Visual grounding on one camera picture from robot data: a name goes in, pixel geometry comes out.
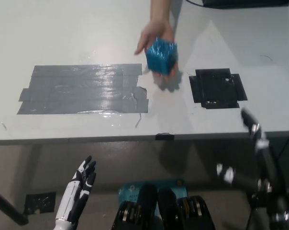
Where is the person's bare right hand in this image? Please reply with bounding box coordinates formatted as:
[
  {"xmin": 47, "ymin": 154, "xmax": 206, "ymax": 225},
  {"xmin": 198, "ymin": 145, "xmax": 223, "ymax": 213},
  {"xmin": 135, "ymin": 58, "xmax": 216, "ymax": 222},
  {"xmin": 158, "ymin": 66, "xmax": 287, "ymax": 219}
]
[{"xmin": 134, "ymin": 19, "xmax": 181, "ymax": 92}]

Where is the robot right white-black hand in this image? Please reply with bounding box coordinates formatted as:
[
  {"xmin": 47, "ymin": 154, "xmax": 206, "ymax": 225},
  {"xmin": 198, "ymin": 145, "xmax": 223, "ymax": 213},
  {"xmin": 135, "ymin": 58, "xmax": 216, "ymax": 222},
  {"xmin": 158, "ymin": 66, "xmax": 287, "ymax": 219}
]
[{"xmin": 215, "ymin": 107, "xmax": 288, "ymax": 195}]

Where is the robot left white-black hand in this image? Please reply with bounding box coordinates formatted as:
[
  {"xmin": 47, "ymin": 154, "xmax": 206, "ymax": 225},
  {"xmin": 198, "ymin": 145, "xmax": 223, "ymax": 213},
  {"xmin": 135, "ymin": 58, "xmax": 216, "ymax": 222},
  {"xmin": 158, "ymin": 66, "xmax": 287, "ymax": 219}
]
[{"xmin": 55, "ymin": 155, "xmax": 98, "ymax": 223}]

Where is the black tape square spot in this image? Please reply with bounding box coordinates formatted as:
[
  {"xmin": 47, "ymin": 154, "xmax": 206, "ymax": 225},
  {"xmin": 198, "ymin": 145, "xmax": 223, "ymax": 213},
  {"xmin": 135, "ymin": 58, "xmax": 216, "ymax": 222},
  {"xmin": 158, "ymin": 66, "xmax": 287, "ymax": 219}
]
[{"xmin": 189, "ymin": 68, "xmax": 248, "ymax": 110}]

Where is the black tape patch on floor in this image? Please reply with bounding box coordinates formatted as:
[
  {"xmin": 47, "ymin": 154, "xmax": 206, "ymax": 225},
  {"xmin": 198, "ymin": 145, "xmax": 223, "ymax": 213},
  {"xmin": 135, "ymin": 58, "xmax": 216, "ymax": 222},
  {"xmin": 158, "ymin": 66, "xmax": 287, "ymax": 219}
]
[{"xmin": 23, "ymin": 191, "xmax": 57, "ymax": 215}]

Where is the black slanted pole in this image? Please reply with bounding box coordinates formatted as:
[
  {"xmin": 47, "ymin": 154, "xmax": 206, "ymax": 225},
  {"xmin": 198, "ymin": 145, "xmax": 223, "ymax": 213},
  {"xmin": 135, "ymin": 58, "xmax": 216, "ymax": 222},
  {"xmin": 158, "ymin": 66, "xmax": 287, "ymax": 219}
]
[{"xmin": 0, "ymin": 186, "xmax": 29, "ymax": 226}]

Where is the black flat device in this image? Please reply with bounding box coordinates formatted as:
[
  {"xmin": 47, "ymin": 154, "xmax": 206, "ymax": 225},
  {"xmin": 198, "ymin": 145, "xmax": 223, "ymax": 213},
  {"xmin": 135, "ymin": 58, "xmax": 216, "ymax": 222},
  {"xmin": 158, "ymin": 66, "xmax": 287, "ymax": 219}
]
[{"xmin": 201, "ymin": 0, "xmax": 289, "ymax": 10}]

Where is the small black tape strip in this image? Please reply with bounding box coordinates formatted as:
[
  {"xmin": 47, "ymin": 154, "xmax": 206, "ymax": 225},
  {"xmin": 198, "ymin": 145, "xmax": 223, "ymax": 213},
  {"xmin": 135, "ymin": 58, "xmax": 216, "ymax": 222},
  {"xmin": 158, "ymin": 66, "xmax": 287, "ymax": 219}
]
[{"xmin": 155, "ymin": 132, "xmax": 175, "ymax": 141}]

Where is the black cable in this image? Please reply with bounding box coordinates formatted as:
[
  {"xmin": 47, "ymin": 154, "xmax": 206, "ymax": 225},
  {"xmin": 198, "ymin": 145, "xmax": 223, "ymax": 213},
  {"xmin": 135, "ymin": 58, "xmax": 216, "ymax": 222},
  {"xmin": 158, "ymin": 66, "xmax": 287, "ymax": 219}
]
[{"xmin": 185, "ymin": 0, "xmax": 205, "ymax": 8}]

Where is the grey duct tape patch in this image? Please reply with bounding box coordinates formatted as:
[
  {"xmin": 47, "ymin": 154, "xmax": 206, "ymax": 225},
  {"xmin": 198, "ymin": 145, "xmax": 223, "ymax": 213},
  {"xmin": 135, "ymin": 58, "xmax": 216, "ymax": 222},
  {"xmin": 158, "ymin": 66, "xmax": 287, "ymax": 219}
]
[{"xmin": 16, "ymin": 63, "xmax": 149, "ymax": 116}]

